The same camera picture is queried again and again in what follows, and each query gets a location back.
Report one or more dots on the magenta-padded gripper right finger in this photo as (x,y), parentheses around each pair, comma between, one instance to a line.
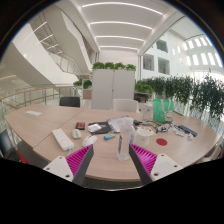
(146,159)

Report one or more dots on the dark blue keyboard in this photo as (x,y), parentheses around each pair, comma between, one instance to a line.
(187,130)

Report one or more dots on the clear bottle with white cap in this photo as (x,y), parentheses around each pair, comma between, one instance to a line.
(147,111)

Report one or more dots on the white cup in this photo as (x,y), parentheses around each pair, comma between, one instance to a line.
(144,136)

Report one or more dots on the small white box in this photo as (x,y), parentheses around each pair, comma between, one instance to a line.
(180,133)

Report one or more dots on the wooden planter with green plants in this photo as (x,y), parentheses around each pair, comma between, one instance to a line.
(87,91)

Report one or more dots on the small teal blue item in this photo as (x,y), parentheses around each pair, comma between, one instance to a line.
(109,136)

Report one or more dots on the small white packet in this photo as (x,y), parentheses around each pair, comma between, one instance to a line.
(94,127)

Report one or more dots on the clear plastic drink bottle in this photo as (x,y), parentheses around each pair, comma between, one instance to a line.
(126,138)

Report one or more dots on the white chair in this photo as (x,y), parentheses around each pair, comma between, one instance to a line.
(125,105)

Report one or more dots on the small clear plastic bag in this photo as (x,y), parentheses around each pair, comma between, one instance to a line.
(190,135)

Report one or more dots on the small red black box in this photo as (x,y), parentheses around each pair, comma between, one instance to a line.
(80,125)

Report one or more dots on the black notebook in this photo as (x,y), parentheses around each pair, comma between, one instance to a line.
(106,128)

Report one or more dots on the green tote bag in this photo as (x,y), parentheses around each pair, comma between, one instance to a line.
(162,110)

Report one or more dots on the black chair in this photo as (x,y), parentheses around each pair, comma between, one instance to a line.
(70,101)

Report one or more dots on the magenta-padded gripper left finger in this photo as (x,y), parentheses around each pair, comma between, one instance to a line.
(78,160)

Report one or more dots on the green hedge plant row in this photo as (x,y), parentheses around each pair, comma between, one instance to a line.
(186,90)

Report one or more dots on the white cabinet with plants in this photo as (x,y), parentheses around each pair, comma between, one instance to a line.
(113,86)

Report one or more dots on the white paper sheet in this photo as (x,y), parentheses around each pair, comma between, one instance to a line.
(34,113)

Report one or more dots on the glass railing with wooden handrail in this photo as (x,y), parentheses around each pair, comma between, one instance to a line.
(30,91)

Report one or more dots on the ceiling light strips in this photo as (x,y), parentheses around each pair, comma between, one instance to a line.
(120,22)

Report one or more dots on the white power strip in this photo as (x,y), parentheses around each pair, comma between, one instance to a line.
(62,139)

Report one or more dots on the flat round red coaster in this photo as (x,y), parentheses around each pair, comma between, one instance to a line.
(161,141)

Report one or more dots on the small grey computer mouse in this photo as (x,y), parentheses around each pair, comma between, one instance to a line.
(76,133)

